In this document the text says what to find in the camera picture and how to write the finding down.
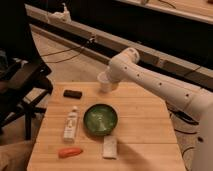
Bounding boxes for black cable on floor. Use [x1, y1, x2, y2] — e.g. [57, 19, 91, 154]
[39, 36, 98, 64]

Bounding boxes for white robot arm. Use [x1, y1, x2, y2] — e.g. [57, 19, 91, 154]
[106, 48, 213, 171]

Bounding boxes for white object on ledge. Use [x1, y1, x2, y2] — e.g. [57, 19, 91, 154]
[50, 3, 71, 22]

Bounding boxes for white plastic bottle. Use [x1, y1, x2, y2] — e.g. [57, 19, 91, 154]
[63, 106, 78, 143]

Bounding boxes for white folded sponge cloth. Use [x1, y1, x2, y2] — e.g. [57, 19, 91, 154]
[102, 135, 117, 159]

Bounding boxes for orange carrot toy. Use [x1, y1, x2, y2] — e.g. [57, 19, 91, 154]
[58, 147, 83, 158]

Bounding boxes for black office chair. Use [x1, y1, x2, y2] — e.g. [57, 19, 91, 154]
[0, 49, 54, 141]

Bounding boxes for black floor cables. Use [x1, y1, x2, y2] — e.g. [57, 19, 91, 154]
[169, 106, 201, 171]

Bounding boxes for black rectangular block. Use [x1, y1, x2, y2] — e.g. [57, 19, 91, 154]
[63, 90, 82, 99]

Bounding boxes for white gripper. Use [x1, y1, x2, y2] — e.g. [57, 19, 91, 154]
[105, 67, 120, 90]

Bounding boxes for green ceramic bowl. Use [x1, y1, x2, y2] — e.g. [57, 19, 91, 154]
[83, 104, 118, 136]

